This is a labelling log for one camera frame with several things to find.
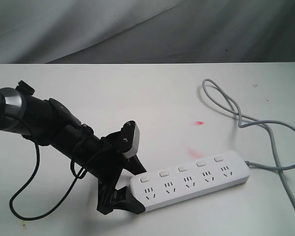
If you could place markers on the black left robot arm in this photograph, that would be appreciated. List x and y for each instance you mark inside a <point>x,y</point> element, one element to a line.
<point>50,123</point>

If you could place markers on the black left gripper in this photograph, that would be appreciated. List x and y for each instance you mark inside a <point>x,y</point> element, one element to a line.
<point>107,165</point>

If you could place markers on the grey backdrop cloth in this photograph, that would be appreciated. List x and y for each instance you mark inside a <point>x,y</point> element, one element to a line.
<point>147,31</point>

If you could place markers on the white power strip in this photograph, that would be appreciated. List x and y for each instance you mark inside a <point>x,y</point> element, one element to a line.
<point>174,184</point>

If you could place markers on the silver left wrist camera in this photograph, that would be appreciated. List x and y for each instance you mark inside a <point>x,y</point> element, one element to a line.
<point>130,137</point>

